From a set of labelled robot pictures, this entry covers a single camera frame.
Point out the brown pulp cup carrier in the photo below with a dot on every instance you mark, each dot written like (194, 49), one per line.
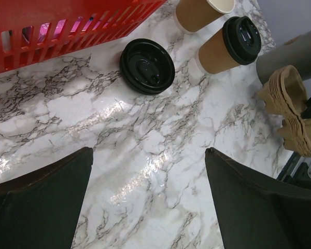
(285, 94)

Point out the brown paper coffee cup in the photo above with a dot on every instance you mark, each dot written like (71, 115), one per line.
(213, 56)

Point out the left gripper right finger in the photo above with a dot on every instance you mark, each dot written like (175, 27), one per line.
(257, 211)

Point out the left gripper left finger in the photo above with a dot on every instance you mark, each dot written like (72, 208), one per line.
(41, 209)

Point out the grey holder cup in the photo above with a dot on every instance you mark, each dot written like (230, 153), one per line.
(295, 52)

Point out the black cup lid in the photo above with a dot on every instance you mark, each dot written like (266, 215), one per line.
(242, 39)

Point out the stack of black cup lids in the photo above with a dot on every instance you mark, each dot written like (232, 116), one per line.
(146, 67)

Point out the red plastic shopping basket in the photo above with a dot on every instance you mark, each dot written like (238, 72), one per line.
(36, 31)

